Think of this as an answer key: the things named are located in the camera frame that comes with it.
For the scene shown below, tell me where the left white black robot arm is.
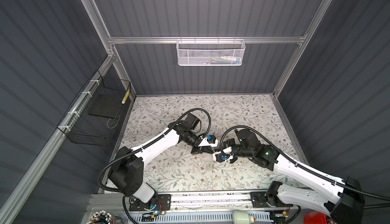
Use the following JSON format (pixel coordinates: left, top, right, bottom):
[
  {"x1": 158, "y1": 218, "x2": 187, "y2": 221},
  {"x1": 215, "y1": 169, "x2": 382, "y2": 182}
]
[{"x1": 107, "y1": 112, "x2": 218, "y2": 209}]

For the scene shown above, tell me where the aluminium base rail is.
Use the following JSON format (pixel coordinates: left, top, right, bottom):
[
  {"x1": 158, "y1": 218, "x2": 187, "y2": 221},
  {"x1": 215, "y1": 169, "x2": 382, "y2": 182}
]
[{"x1": 88, "y1": 188, "x2": 333, "y2": 215}]

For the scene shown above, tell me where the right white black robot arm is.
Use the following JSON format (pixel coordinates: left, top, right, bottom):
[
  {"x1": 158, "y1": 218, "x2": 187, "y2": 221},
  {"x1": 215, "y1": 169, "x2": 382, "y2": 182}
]
[{"x1": 214, "y1": 126, "x2": 365, "y2": 224}]

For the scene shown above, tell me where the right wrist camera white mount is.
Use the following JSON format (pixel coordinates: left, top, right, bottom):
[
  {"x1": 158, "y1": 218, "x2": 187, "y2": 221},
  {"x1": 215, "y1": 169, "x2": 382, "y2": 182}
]
[{"x1": 212, "y1": 146, "x2": 234, "y2": 163}]

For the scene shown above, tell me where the yellow marker pen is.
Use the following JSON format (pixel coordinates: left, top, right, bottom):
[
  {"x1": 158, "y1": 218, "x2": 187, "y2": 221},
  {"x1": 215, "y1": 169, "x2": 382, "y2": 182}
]
[{"x1": 121, "y1": 90, "x2": 130, "y2": 104}]

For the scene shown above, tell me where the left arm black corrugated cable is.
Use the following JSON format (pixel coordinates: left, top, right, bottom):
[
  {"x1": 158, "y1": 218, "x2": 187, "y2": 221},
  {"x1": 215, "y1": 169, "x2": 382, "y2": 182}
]
[{"x1": 97, "y1": 108, "x2": 212, "y2": 194}]

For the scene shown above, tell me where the black wire basket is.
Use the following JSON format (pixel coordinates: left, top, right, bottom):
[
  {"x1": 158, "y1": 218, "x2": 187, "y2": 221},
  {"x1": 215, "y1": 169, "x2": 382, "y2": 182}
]
[{"x1": 57, "y1": 72, "x2": 132, "y2": 146}]

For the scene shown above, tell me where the white wire mesh basket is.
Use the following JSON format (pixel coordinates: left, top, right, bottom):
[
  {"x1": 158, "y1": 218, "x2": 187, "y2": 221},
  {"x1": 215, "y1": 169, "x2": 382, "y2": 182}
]
[{"x1": 176, "y1": 39, "x2": 246, "y2": 66}]

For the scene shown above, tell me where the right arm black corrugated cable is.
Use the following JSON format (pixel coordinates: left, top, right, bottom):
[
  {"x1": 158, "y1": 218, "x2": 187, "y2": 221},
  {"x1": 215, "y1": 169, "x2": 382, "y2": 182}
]
[{"x1": 219, "y1": 125, "x2": 390, "y2": 209}]

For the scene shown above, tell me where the pile of white connectors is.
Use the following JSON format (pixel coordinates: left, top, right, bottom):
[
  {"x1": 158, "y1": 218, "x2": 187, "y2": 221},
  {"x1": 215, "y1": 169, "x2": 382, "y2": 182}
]
[{"x1": 87, "y1": 210, "x2": 114, "y2": 224}]

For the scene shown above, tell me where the white cable duct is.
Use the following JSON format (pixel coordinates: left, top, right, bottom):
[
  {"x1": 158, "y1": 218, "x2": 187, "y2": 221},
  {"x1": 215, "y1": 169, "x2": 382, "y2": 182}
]
[{"x1": 130, "y1": 211, "x2": 275, "y2": 224}]

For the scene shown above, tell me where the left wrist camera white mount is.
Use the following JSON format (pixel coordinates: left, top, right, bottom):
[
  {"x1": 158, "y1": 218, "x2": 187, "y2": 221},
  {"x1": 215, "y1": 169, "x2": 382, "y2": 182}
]
[{"x1": 199, "y1": 135, "x2": 218, "y2": 148}]

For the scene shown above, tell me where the red cup with pens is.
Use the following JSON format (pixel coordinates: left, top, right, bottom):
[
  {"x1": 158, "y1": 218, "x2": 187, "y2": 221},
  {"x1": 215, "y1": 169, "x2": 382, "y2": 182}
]
[{"x1": 303, "y1": 211, "x2": 336, "y2": 224}]

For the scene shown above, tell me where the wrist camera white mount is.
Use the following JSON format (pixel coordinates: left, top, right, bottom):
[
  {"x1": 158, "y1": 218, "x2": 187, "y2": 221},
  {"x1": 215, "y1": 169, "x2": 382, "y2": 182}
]
[
  {"x1": 199, "y1": 135, "x2": 218, "y2": 148},
  {"x1": 212, "y1": 146, "x2": 234, "y2": 163}
]

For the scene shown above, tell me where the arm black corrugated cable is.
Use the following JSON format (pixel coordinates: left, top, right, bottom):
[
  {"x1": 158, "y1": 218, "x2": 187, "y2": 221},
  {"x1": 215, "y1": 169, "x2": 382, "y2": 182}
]
[
  {"x1": 97, "y1": 108, "x2": 212, "y2": 194},
  {"x1": 219, "y1": 125, "x2": 390, "y2": 209}
]

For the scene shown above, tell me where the white plastic bottle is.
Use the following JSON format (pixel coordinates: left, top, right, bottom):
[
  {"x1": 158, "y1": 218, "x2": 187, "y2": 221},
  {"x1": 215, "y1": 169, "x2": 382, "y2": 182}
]
[{"x1": 232, "y1": 210, "x2": 255, "y2": 224}]

